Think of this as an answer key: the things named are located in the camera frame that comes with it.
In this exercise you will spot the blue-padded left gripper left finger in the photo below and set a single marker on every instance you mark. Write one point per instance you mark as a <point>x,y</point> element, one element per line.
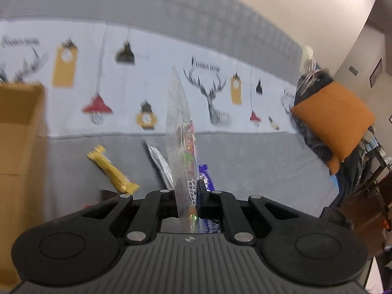
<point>157,206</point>

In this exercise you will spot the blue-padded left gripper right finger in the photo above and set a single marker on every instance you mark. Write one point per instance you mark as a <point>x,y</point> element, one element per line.
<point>225,208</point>

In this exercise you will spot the purple chocolate bar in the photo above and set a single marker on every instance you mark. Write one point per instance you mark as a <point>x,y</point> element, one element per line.
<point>206,226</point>

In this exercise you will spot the silver foil snack packet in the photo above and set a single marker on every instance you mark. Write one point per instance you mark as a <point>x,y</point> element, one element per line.
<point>161,164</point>

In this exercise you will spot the clear candy bag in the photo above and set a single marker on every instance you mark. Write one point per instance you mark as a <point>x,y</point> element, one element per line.
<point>182,153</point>

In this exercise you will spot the yellow snack bar wrapper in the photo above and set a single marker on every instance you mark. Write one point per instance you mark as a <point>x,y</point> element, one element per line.
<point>120,181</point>

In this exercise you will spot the orange cushion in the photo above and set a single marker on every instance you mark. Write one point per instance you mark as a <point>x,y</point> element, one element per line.
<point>338,118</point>

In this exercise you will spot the brown cardboard box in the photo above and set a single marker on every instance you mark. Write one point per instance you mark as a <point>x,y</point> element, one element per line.
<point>23,160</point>

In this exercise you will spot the framed wall picture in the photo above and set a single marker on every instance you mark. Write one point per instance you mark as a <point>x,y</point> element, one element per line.
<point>376,73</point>

